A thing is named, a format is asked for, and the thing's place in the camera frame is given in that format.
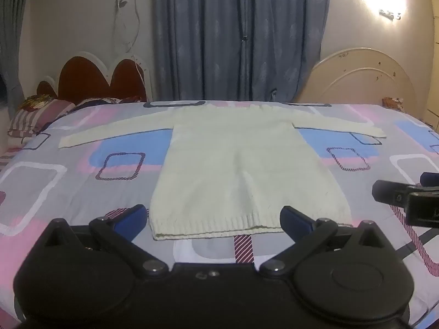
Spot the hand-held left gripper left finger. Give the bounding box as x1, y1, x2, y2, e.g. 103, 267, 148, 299
43, 204, 169, 276

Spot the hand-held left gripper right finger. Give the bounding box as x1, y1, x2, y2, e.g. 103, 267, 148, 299
259, 206, 393, 276

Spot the cream knitted sweater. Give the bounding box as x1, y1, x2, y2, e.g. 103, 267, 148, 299
58, 104, 387, 241

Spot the patterned pink grey bedsheet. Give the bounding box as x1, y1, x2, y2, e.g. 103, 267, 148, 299
0, 100, 439, 328

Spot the orange stuffed toy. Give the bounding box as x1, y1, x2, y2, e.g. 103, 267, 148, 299
382, 96, 406, 111

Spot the cream arched headboard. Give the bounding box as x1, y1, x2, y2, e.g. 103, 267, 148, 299
295, 47, 427, 124

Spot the dark patterned blanket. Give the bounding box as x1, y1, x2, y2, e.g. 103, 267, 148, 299
75, 97, 146, 107

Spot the cream wardrobe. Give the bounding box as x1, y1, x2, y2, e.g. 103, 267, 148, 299
425, 0, 439, 126

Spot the striped pink pillow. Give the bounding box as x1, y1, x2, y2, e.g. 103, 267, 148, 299
7, 99, 76, 138

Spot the red white heart headboard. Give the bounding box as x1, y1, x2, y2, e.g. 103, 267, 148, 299
36, 51, 156, 103

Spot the orange yellow patterned cloth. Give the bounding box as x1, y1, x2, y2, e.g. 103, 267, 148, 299
19, 94, 57, 111

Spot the blue grey side curtain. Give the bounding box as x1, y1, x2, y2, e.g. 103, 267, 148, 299
0, 0, 31, 110

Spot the white hanging cable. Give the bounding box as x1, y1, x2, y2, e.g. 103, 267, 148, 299
115, 0, 146, 91

